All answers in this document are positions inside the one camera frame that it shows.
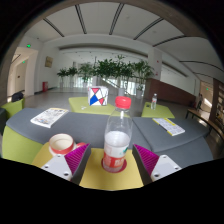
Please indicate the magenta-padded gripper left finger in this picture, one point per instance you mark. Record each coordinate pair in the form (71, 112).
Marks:
(63, 163)

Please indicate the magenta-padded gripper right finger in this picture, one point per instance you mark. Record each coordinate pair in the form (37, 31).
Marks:
(160, 165)

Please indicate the clear red-capped water bottle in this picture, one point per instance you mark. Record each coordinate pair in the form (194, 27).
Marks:
(116, 140)

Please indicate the white and red mug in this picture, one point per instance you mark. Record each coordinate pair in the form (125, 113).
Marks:
(61, 144)

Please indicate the flat round red coaster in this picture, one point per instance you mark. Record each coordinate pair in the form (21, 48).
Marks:
(124, 167)

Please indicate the yellow-edged printed booklet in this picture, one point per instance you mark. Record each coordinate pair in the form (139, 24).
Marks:
(169, 126)

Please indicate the grey and lime bench seating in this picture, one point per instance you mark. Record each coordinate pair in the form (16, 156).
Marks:
(90, 128)

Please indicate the white printed magazine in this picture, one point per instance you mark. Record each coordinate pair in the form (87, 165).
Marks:
(50, 116)

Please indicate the small clear drink bottle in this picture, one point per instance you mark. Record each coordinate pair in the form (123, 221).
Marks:
(154, 102)

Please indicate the long wooden bench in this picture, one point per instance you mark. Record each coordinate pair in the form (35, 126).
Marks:
(203, 116)

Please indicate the lime green armchair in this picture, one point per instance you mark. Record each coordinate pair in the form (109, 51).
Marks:
(13, 108)

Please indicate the red blue white cube box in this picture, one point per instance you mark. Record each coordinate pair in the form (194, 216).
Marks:
(98, 96)

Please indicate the person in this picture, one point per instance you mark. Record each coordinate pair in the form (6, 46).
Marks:
(200, 100)

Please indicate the red fire extinguisher cabinet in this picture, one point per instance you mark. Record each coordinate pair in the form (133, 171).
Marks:
(45, 86)

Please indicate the wooden shelf unit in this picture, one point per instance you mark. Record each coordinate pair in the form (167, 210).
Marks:
(218, 100)

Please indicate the row of potted green plants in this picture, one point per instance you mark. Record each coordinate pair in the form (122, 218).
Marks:
(106, 68)

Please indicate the framed wall picture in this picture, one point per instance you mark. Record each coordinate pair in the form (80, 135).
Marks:
(49, 62)

